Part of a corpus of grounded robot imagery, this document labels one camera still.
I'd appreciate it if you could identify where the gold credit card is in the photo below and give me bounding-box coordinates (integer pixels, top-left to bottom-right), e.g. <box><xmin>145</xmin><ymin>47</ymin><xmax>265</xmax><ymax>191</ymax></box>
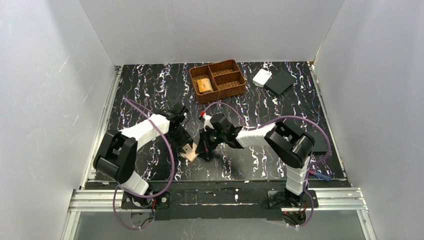
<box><xmin>196</xmin><ymin>78</ymin><xmax>214</xmax><ymax>94</ymax></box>

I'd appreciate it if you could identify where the brown woven divided basket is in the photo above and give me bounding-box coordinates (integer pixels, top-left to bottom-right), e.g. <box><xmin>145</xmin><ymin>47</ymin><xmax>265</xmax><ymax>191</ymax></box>
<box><xmin>189</xmin><ymin>59</ymin><xmax>247</xmax><ymax>104</ymax></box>

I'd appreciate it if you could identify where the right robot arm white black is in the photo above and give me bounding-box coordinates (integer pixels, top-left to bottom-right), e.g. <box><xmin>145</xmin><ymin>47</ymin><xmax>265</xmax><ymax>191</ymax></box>
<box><xmin>195</xmin><ymin>112</ymin><xmax>315</xmax><ymax>206</ymax></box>

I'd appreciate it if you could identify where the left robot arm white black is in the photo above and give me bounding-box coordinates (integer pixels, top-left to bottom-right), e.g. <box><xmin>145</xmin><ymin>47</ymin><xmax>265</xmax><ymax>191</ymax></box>
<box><xmin>93</xmin><ymin>109</ymin><xmax>194</xmax><ymax>198</ymax></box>

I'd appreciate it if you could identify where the white small box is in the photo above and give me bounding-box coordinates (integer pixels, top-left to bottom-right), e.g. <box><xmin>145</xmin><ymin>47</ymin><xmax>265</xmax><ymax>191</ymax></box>
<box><xmin>252</xmin><ymin>69</ymin><xmax>272</xmax><ymax>88</ymax></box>

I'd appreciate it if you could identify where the black flat box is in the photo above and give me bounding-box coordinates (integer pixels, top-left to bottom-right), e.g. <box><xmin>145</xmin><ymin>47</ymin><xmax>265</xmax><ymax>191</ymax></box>
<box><xmin>263</xmin><ymin>70</ymin><xmax>297</xmax><ymax>97</ymax></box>

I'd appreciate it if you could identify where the red blue screwdriver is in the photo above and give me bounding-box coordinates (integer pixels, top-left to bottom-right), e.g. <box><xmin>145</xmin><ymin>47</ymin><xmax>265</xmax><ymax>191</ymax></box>
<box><xmin>308</xmin><ymin>170</ymin><xmax>332</xmax><ymax>181</ymax></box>

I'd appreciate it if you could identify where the black pad on table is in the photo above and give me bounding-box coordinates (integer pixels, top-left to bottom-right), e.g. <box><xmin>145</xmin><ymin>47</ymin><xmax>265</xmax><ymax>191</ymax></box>
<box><xmin>308</xmin><ymin>131</ymin><xmax>327</xmax><ymax>154</ymax></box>

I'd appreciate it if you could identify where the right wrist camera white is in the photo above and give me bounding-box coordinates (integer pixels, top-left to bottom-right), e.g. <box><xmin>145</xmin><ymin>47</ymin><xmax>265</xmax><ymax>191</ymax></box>
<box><xmin>199</xmin><ymin>111</ymin><xmax>214</xmax><ymax>131</ymax></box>

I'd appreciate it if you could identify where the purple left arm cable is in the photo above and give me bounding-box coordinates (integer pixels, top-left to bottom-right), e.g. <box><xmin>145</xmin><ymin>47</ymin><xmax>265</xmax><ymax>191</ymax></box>
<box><xmin>112</xmin><ymin>98</ymin><xmax>176</xmax><ymax>231</ymax></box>

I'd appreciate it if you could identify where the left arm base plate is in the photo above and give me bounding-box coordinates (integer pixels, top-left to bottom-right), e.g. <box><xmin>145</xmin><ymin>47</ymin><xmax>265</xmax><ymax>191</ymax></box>
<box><xmin>121</xmin><ymin>191</ymin><xmax>171</xmax><ymax>210</ymax></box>

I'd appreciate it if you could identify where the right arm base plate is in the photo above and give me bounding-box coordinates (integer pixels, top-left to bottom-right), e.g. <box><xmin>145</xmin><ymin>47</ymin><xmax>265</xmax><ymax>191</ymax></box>
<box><xmin>262</xmin><ymin>190</ymin><xmax>319</xmax><ymax>212</ymax></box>

